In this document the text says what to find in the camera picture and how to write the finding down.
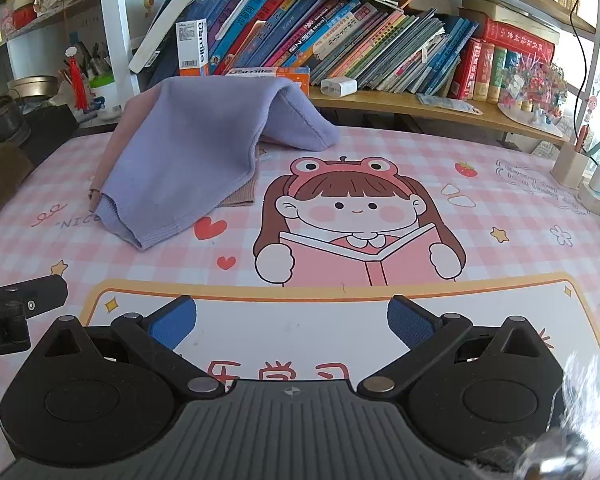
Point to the red hardcover dictionary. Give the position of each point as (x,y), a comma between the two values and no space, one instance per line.
(520,40)

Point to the beige book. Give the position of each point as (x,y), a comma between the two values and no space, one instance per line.
(510,17)

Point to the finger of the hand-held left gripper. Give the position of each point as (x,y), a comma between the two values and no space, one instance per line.
(42,292)

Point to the colourful flower bouquet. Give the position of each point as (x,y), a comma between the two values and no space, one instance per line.
(532,87)

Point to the brown cloth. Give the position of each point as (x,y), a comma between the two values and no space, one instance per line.
(2,180)

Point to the brown leather shoe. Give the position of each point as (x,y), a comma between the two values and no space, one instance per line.
(5,122)

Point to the blue leaflet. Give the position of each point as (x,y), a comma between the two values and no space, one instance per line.
(450,104)

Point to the red tassel ornament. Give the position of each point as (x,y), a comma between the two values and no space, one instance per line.
(79,87)

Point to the cluster of pens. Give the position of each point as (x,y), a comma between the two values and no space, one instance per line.
(95,60)

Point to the long white orange box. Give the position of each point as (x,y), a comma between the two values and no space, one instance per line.
(280,77)

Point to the thick white-edged paperback book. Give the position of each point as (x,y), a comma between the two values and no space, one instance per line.
(155,40)

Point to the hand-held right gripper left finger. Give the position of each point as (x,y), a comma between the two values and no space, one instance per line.
(172,322)

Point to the round gold tin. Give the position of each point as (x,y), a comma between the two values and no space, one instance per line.
(32,89)

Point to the black box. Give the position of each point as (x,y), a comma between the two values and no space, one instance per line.
(50,132)

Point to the purple and pink sweater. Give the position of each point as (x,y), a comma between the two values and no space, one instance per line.
(180,160)

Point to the white jar with green lid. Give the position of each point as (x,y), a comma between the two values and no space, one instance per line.
(105,95)

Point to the white bookshelf with wooden boards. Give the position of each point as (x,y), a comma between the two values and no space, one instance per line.
(112,20)

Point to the pink checked printed desk mat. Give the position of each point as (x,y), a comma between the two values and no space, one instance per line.
(505,260)

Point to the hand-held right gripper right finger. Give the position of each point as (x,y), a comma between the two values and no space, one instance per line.
(410,321)

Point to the row of colourful books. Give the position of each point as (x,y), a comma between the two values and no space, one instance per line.
(330,35)

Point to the red round jar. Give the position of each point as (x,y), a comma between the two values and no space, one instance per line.
(24,17)

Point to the upright white orange box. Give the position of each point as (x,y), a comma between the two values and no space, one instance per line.
(192,45)

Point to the white power strip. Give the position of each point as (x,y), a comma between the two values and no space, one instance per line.
(597,202)

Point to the white charger adapter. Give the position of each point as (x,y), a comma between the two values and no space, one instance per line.
(339,86)

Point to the beige pen holder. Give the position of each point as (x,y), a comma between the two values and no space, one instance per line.
(570,167)

